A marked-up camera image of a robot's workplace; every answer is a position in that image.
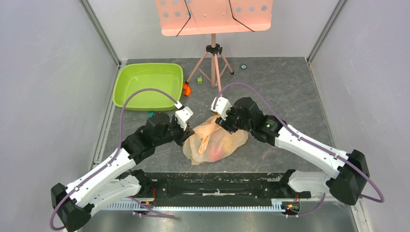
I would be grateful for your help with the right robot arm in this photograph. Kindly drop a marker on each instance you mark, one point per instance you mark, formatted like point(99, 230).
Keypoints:
point(342, 174)

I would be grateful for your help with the orange toy by basin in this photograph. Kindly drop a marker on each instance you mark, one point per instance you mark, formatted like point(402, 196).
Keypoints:
point(186, 89)

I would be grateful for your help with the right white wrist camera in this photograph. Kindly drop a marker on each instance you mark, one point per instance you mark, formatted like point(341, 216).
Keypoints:
point(221, 105)

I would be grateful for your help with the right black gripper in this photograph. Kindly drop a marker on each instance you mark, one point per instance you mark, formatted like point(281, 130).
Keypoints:
point(224, 123)

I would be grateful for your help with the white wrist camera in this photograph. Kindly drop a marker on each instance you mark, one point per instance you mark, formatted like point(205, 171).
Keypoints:
point(183, 114)
point(221, 105)

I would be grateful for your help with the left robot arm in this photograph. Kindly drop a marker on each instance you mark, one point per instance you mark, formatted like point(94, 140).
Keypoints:
point(76, 202)

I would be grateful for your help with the translucent orange plastic bag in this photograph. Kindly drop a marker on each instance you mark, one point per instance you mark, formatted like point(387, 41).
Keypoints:
point(209, 135)

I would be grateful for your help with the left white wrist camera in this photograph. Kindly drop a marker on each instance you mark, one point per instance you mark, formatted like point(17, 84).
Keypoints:
point(183, 114)

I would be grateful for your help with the pink music stand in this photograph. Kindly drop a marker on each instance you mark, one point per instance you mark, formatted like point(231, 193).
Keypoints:
point(198, 17)

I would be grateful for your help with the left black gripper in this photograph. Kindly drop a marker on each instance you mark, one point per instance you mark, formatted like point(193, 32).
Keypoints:
point(184, 135)

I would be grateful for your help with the green plastic basin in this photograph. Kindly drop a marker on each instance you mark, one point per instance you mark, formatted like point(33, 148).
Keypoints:
point(167, 77)

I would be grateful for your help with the red fake fruit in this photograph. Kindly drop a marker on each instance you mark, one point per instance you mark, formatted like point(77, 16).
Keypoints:
point(217, 153)

